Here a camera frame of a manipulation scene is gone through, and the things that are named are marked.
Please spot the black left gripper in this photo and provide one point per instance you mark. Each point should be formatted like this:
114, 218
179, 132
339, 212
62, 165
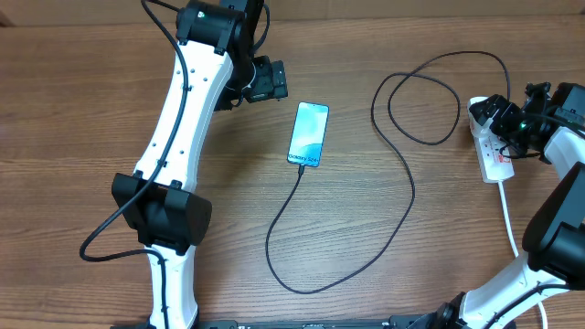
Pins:
271, 83

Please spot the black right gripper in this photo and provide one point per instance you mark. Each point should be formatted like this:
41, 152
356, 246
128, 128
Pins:
486, 108

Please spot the blue Galaxy smartphone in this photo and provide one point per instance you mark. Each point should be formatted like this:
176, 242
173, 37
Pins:
308, 134

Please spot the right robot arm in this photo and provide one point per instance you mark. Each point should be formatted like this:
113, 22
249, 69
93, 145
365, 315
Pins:
551, 122

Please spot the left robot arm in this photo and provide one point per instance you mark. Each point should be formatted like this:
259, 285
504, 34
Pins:
217, 67

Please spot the white charger adapter plug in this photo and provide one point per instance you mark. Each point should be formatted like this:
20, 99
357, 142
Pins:
480, 130

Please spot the white power strip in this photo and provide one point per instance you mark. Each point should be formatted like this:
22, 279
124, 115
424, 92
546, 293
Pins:
494, 167

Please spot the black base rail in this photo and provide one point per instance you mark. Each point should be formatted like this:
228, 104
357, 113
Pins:
393, 322

